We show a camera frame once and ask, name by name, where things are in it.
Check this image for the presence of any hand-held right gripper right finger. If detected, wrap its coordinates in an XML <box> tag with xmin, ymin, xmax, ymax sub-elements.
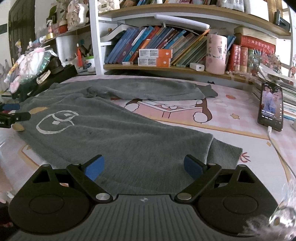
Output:
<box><xmin>174</xmin><ymin>154</ymin><xmax>258</xmax><ymax>204</ymax></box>

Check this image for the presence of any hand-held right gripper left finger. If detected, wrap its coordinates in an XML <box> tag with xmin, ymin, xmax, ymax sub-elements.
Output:
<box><xmin>33</xmin><ymin>154</ymin><xmax>114</xmax><ymax>204</ymax></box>

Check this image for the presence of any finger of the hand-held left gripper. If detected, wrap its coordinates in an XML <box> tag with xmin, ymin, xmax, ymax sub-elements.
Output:
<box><xmin>0</xmin><ymin>103</ymin><xmax>21</xmax><ymax>112</ymax></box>
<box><xmin>0</xmin><ymin>112</ymin><xmax>31</xmax><ymax>122</ymax></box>

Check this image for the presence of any grey sweatshirt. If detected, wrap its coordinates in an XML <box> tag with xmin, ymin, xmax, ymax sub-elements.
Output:
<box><xmin>15</xmin><ymin>78</ymin><xmax>243</xmax><ymax>196</ymax></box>

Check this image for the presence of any wrapped pink white plush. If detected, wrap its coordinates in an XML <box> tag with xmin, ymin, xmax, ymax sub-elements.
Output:
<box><xmin>5</xmin><ymin>46</ymin><xmax>58</xmax><ymax>93</ymax></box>

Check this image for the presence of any pink cartoon desk mat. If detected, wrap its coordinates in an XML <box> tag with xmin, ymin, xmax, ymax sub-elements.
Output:
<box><xmin>0</xmin><ymin>74</ymin><xmax>296</xmax><ymax>209</ymax></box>

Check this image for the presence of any black box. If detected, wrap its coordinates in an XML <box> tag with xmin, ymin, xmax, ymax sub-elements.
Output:
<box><xmin>20</xmin><ymin>65</ymin><xmax>78</xmax><ymax>102</ymax></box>

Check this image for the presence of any dark door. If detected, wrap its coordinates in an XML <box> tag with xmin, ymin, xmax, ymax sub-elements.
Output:
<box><xmin>8</xmin><ymin>0</ymin><xmax>36</xmax><ymax>61</ymax></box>

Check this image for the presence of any black smartphone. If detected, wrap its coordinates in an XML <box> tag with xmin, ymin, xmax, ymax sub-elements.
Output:
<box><xmin>257</xmin><ymin>82</ymin><xmax>284</xmax><ymax>132</ymax></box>

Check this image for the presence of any white power adapter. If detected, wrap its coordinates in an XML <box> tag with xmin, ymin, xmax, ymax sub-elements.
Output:
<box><xmin>190</xmin><ymin>62</ymin><xmax>206</xmax><ymax>71</ymax></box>

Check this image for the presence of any green leafy plant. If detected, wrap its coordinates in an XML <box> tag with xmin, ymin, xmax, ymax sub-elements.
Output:
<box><xmin>47</xmin><ymin>5</ymin><xmax>57</xmax><ymax>22</ymax></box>

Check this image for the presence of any white wooden bookshelf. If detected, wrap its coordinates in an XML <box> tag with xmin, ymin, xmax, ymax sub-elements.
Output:
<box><xmin>35</xmin><ymin>0</ymin><xmax>296</xmax><ymax>81</ymax></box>

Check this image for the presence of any orange white carton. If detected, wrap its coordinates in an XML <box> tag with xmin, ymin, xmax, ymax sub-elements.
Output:
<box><xmin>139</xmin><ymin>49</ymin><xmax>173</xmax><ymax>58</ymax></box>
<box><xmin>137</xmin><ymin>57</ymin><xmax>171</xmax><ymax>67</ymax></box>

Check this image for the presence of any pink cylindrical container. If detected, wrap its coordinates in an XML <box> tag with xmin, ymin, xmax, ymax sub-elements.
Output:
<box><xmin>205</xmin><ymin>34</ymin><xmax>227</xmax><ymax>75</ymax></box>

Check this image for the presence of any red thick upright book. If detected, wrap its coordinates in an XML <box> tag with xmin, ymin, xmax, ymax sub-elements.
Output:
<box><xmin>227</xmin><ymin>44</ymin><xmax>241</xmax><ymax>72</ymax></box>

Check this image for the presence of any stack of magazines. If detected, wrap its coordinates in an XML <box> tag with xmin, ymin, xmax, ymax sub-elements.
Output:
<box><xmin>251</xmin><ymin>64</ymin><xmax>296</xmax><ymax>121</ymax></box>

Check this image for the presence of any red slim upright book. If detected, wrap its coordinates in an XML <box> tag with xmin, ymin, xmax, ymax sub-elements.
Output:
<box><xmin>240</xmin><ymin>47</ymin><xmax>248</xmax><ymax>72</ymax></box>

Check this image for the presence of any green upright book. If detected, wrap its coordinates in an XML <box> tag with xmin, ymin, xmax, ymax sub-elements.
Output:
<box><xmin>247</xmin><ymin>49</ymin><xmax>255</xmax><ymax>73</ymax></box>

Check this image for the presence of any row of slanted colourful books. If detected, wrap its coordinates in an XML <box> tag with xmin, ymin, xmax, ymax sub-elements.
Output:
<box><xmin>104</xmin><ymin>25</ymin><xmax>236</xmax><ymax>67</ymax></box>

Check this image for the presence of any red thick dictionary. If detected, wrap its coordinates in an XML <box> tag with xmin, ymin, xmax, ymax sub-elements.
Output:
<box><xmin>237</xmin><ymin>35</ymin><xmax>277</xmax><ymax>55</ymax></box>

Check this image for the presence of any white quilted handbag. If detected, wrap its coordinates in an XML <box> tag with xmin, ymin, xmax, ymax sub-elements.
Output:
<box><xmin>97</xmin><ymin>0</ymin><xmax>121</xmax><ymax>13</ymax></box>

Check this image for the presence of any white desk lamp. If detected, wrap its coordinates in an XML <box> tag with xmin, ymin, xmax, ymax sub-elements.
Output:
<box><xmin>156</xmin><ymin>14</ymin><xmax>210</xmax><ymax>30</ymax></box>

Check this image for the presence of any beige thick book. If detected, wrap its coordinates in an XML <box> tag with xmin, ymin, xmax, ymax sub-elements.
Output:
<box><xmin>233</xmin><ymin>26</ymin><xmax>277</xmax><ymax>39</ymax></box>

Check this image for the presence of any row of leaning paperback books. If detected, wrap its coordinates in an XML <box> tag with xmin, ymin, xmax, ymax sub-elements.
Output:
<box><xmin>120</xmin><ymin>0</ymin><xmax>218</xmax><ymax>5</ymax></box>

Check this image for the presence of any black stand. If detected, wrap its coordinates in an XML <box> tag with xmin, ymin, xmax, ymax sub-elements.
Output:
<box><xmin>273</xmin><ymin>9</ymin><xmax>290</xmax><ymax>30</ymax></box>

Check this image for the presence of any white storage box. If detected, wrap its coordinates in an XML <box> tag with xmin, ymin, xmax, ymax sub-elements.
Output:
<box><xmin>243</xmin><ymin>0</ymin><xmax>270</xmax><ymax>13</ymax></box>

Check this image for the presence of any white charging cable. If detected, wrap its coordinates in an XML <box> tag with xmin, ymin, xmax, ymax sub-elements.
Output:
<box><xmin>267</xmin><ymin>126</ymin><xmax>296</xmax><ymax>176</ymax></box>

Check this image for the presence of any grey furry keychain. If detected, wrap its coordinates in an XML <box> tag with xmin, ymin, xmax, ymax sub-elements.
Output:
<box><xmin>245</xmin><ymin>181</ymin><xmax>296</xmax><ymax>241</ymax></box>

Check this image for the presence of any pearl bead string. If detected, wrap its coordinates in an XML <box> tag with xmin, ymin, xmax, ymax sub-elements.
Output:
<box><xmin>225</xmin><ymin>71</ymin><xmax>252</xmax><ymax>77</ymax></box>

